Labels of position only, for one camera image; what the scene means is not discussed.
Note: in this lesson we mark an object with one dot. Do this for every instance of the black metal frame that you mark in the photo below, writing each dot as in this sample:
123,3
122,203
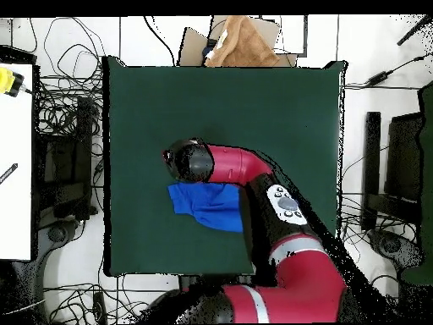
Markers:
83,152

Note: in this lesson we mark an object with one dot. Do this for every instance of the brown towel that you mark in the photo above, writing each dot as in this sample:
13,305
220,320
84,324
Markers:
243,47

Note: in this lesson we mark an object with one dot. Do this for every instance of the black chair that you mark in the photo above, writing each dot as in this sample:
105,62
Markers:
404,155

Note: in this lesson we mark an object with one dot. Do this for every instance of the blue shirt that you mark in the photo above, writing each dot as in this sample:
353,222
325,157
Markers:
209,206

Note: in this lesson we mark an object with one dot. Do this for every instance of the black marker pen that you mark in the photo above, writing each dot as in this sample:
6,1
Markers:
8,173

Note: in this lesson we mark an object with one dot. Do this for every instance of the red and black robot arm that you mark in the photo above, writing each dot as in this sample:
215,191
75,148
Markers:
297,277

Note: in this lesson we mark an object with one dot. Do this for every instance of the white table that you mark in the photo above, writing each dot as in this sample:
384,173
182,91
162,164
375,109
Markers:
15,152

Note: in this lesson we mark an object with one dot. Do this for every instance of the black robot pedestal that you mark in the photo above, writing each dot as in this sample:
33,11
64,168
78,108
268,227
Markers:
189,282

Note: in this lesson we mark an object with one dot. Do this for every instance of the yellow and black tool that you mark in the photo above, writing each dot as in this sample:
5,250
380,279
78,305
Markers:
6,81

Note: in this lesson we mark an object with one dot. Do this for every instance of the cardboard box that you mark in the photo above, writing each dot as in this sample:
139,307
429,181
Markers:
192,47

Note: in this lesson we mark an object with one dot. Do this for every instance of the dark green table cloth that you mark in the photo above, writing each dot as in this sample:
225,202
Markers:
152,101

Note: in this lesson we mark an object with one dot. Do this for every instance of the black rod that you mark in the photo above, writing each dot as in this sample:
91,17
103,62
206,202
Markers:
414,30

